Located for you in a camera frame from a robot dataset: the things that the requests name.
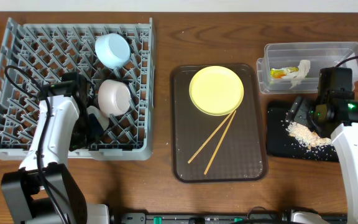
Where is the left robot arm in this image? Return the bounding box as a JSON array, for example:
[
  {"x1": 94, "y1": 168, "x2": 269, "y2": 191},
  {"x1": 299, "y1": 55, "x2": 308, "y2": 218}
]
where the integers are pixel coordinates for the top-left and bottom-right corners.
[{"x1": 1, "y1": 73, "x2": 110, "y2": 223}]

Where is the spilled rice pile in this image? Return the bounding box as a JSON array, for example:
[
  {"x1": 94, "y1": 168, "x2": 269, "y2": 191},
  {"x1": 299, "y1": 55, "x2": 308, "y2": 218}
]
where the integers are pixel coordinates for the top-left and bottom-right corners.
[{"x1": 281, "y1": 119, "x2": 333, "y2": 152}]

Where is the black waste tray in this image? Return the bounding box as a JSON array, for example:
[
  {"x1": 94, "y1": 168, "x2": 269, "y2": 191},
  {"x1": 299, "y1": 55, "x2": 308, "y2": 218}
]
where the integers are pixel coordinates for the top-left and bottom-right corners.
[{"x1": 267, "y1": 101, "x2": 339, "y2": 162}]

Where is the clear plastic waste bin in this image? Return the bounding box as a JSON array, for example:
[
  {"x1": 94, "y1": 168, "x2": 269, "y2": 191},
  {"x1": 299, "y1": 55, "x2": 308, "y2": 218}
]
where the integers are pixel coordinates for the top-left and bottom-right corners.
[{"x1": 257, "y1": 42, "x2": 358, "y2": 94}]

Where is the grey plastic dishwasher rack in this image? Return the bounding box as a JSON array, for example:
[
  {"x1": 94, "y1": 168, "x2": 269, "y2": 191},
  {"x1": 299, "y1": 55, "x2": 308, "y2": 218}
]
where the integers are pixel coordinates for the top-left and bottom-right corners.
[{"x1": 0, "y1": 19, "x2": 156, "y2": 161}]

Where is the brown plastic serving tray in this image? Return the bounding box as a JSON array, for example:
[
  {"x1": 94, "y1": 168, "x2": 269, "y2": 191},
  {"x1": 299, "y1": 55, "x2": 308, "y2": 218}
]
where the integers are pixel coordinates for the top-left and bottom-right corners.
[{"x1": 170, "y1": 63, "x2": 268, "y2": 183}]

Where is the yellow round plate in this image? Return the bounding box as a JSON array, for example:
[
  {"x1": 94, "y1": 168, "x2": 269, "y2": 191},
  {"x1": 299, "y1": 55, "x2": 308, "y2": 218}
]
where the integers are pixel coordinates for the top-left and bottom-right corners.
[{"x1": 189, "y1": 66, "x2": 244, "y2": 116}]

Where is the green snack wrapper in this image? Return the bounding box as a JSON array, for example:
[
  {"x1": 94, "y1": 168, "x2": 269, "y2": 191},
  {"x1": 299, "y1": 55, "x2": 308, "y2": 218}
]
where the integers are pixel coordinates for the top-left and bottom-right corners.
[{"x1": 270, "y1": 67, "x2": 299, "y2": 78}]

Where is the light blue bowl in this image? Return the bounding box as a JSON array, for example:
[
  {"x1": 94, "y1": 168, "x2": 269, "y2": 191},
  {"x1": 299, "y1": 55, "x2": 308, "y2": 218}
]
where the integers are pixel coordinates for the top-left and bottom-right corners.
[{"x1": 94, "y1": 33, "x2": 131, "y2": 69}]

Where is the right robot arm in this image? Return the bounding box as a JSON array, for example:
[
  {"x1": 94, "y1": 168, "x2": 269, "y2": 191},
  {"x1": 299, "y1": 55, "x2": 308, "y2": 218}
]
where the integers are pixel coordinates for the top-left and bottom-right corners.
[{"x1": 286, "y1": 67, "x2": 358, "y2": 223}]

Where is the white plastic cup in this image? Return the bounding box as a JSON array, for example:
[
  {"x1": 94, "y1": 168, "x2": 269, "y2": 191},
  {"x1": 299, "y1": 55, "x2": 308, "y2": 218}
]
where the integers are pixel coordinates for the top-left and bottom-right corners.
[{"x1": 86, "y1": 106, "x2": 109, "y2": 131}]

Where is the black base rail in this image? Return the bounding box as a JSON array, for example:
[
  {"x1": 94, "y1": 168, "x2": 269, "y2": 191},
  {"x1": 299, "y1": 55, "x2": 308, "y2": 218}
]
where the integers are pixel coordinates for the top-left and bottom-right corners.
[{"x1": 110, "y1": 207, "x2": 347, "y2": 224}]

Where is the wooden chopstick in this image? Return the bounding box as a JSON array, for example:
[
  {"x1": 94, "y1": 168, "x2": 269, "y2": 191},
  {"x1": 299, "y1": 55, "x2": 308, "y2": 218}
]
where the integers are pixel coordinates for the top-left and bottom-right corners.
[
  {"x1": 187, "y1": 111, "x2": 236, "y2": 164},
  {"x1": 203, "y1": 110, "x2": 237, "y2": 175}
]

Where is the white tissue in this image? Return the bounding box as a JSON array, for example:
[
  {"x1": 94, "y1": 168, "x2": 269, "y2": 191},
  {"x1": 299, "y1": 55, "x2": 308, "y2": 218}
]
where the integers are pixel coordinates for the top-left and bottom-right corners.
[{"x1": 290, "y1": 60, "x2": 311, "y2": 89}]

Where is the pink bowl with rice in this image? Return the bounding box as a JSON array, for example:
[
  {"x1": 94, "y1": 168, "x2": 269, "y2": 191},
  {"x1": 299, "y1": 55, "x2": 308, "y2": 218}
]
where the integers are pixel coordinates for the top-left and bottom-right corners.
[{"x1": 98, "y1": 80, "x2": 131, "y2": 116}]

